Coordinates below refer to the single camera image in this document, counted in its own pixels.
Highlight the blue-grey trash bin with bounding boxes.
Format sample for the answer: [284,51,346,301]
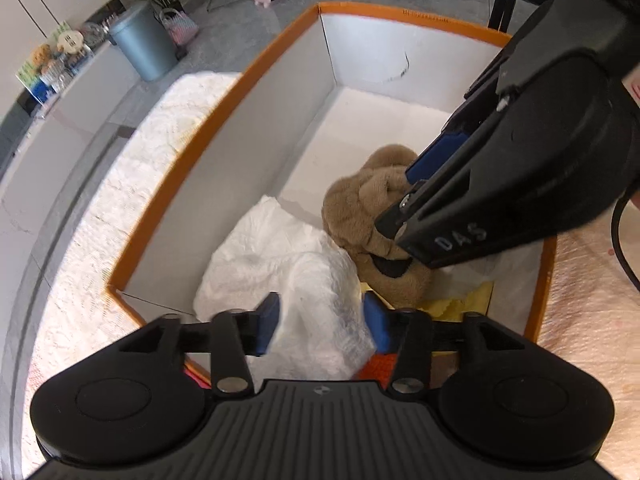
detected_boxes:
[107,1,181,82]

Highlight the orange knitted item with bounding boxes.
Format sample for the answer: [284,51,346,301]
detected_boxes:
[356,351,401,387]

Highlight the clear plastic bag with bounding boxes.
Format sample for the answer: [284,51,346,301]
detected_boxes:
[440,245,543,292]

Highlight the white marble TV cabinet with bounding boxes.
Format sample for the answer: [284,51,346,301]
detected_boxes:
[0,35,142,201]

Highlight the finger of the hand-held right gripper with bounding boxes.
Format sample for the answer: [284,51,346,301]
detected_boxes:
[404,35,519,188]
[374,104,507,249]

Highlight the orange cardboard box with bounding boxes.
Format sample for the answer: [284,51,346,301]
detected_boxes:
[102,2,558,396]

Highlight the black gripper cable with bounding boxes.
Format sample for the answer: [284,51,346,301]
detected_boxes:
[609,187,640,291]

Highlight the small teddy bear decoration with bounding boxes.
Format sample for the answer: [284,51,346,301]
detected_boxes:
[56,30,85,55]

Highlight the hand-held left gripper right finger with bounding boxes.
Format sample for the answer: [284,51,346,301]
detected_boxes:
[362,291,528,395]

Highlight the yellow cloth item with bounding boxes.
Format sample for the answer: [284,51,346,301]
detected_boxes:
[360,280,496,323]

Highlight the brown plush bear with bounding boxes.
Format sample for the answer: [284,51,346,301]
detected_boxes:
[322,144,436,308]

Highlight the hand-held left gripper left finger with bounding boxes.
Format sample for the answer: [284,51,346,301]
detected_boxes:
[117,291,282,395]

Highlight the white plastic bag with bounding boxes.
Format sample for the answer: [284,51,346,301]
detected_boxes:
[192,195,378,381]

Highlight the pastel woven bag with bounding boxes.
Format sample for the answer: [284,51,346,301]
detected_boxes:
[159,8,198,46]

